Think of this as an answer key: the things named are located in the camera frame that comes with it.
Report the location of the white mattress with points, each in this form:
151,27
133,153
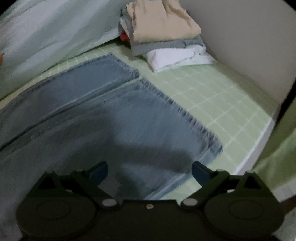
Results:
259,148

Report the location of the blue denim jeans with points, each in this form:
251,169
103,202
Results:
104,111

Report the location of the folded beige garment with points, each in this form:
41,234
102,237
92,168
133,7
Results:
161,23

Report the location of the green curtain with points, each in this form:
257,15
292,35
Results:
279,150

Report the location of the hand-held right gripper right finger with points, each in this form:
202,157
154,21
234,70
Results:
200,173

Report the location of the stack of folded clothes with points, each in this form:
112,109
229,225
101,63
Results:
171,58

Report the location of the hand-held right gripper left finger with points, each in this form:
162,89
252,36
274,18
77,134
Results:
99,173

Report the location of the pale carrot print quilt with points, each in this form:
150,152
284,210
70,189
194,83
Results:
46,34

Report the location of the folded red garment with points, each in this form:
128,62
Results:
124,36

